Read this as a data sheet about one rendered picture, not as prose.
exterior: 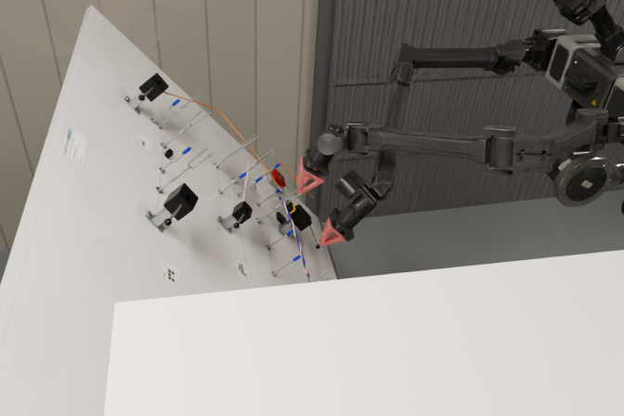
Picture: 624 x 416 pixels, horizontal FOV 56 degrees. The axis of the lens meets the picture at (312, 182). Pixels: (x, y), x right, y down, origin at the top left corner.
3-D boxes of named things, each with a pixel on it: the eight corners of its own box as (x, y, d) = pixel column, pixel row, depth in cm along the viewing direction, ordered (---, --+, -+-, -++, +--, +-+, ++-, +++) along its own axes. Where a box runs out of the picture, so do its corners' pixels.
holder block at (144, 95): (112, 107, 126) (143, 82, 124) (128, 95, 136) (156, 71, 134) (128, 123, 127) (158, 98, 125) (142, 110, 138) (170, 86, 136)
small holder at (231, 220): (213, 231, 131) (237, 214, 129) (219, 214, 139) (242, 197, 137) (227, 245, 132) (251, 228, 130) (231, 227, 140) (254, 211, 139)
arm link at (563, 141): (546, 183, 126) (550, 137, 123) (487, 174, 135) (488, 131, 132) (608, 146, 158) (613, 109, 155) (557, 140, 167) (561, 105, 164)
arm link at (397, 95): (416, 65, 178) (405, 83, 189) (398, 59, 178) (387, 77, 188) (396, 193, 163) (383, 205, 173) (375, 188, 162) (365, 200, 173)
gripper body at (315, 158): (305, 167, 154) (319, 145, 152) (303, 153, 163) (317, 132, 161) (325, 178, 156) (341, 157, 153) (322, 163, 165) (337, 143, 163)
